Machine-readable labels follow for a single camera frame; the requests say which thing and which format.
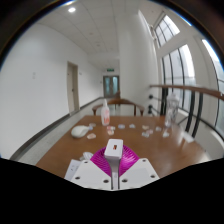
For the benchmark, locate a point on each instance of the white charger block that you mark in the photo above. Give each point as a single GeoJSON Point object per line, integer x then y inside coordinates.
{"type": "Point", "coordinates": [113, 150]}

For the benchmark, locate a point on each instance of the green exit sign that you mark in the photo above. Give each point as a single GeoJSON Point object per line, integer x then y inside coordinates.
{"type": "Point", "coordinates": [110, 70]}

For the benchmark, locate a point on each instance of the white bottle with orange label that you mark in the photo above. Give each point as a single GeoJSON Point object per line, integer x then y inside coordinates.
{"type": "Point", "coordinates": [105, 115]}

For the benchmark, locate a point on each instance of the wooden handrail with black balusters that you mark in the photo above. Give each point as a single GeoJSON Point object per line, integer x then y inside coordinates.
{"type": "Point", "coordinates": [186, 88]}

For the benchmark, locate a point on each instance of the grey double door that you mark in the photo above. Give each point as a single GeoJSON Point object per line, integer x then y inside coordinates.
{"type": "Point", "coordinates": [111, 86]}

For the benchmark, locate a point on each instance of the small slanted skylight window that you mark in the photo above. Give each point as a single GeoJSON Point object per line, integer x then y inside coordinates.
{"type": "Point", "coordinates": [166, 29]}

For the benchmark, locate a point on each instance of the clear plastic water bottle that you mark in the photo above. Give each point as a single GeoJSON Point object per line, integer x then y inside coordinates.
{"type": "Point", "coordinates": [172, 111]}

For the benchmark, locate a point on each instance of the tall black-framed window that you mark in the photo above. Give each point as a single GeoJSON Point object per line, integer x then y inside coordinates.
{"type": "Point", "coordinates": [176, 66]}

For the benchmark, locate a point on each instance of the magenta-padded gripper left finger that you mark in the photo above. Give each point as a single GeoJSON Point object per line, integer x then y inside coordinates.
{"type": "Point", "coordinates": [83, 173]}

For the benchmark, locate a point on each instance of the round ceiling light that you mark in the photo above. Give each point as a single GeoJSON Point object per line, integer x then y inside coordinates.
{"type": "Point", "coordinates": [71, 10]}

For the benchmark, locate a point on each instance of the white wall switch plate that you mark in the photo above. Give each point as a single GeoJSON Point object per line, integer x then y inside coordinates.
{"type": "Point", "coordinates": [34, 75]}

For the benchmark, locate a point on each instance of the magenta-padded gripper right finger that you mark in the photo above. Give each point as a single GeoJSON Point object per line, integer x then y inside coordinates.
{"type": "Point", "coordinates": [143, 171]}

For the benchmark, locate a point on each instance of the white paper card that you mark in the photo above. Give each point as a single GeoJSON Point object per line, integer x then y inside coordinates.
{"type": "Point", "coordinates": [187, 137]}

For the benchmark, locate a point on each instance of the beige side door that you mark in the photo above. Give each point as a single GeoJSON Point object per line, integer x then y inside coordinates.
{"type": "Point", "coordinates": [73, 88]}

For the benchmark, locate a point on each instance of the wooden chair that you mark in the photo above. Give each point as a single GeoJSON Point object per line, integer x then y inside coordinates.
{"type": "Point", "coordinates": [116, 101]}

